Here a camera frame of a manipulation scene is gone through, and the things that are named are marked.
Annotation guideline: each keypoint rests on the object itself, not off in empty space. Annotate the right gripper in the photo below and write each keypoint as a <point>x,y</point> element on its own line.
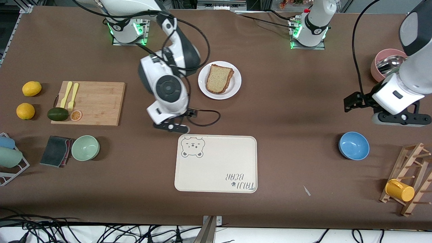
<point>190,112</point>

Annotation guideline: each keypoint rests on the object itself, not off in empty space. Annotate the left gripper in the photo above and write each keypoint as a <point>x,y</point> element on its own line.
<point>364,100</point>

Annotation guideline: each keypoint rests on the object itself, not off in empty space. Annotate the white round plate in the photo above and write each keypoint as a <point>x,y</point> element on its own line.
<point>204,87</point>

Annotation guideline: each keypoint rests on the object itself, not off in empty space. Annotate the brown bread slice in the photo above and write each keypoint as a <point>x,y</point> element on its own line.
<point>232,79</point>
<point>217,79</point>

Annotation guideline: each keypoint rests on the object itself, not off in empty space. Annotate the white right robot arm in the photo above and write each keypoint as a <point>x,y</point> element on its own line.
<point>148,72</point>

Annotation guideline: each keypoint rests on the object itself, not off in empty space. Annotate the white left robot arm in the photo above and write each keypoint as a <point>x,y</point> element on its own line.
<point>416,67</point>

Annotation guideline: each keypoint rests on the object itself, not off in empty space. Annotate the pink bowl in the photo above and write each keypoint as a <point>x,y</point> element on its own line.
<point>375,72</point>

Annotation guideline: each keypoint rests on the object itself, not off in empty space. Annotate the blue bowl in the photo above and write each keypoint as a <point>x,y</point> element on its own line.
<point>353,145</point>

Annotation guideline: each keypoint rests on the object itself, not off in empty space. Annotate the metal spoon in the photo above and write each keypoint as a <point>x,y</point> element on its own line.
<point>389,64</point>

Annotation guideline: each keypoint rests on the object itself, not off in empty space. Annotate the wooden cutting board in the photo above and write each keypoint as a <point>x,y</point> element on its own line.
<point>98,101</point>

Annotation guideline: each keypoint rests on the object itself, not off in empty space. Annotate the cream bear print tray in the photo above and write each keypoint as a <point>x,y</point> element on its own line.
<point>216,168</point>

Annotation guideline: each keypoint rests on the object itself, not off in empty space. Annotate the wooden mug rack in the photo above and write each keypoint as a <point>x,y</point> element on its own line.
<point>410,162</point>

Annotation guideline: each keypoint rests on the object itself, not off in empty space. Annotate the pale green bowl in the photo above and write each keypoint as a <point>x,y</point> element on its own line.
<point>85,148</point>

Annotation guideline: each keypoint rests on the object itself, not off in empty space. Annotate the orange slice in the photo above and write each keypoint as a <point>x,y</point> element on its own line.
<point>76,115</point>

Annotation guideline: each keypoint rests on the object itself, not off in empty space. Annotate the yellow plastic fork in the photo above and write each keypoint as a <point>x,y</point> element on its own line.
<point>73,96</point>

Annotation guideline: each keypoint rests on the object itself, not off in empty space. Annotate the yellow mug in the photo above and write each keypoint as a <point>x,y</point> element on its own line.
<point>400,190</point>

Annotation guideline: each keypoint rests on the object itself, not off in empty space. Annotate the yellow plastic knife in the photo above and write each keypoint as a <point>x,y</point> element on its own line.
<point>65,96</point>

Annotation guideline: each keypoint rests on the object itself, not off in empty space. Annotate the pink cloth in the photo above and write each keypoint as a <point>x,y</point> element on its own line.
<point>70,148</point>

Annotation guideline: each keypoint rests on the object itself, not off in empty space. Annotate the aluminium corner profile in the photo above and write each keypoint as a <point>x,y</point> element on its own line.
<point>413,17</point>

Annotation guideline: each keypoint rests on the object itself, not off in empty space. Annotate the grey tape scrap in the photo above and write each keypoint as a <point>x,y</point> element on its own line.
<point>306,190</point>

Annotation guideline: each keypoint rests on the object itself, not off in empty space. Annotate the dark green avocado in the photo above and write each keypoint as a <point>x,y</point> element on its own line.
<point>57,114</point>

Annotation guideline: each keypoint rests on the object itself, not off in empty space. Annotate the dark grey cloth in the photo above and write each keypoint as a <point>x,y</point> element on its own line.
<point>54,152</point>

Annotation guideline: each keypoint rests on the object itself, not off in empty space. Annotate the yellow lemon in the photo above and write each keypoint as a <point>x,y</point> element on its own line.
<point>31,88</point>
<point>25,111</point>

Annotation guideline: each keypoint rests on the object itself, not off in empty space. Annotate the light blue cup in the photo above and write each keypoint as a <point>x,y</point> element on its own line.
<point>6,142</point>

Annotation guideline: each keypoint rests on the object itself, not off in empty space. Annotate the pale green cup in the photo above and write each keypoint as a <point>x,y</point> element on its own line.
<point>9,157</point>

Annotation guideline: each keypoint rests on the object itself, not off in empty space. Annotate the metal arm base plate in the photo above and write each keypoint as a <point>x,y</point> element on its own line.
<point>317,48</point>
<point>118,43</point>

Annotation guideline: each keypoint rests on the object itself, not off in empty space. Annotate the aluminium frame rail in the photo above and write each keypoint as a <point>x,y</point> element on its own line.
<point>221,5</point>

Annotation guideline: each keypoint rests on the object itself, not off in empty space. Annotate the metal table edge bracket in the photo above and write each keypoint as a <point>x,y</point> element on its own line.
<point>210,231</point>

